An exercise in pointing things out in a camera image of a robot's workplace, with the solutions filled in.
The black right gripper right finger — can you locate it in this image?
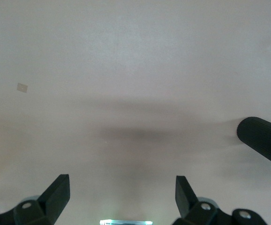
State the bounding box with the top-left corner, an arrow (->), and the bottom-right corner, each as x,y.
175,175 -> 266,225

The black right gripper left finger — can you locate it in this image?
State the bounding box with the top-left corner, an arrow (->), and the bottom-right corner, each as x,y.
0,174 -> 70,225

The black ribbed vase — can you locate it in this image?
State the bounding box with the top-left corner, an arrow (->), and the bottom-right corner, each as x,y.
236,116 -> 271,169

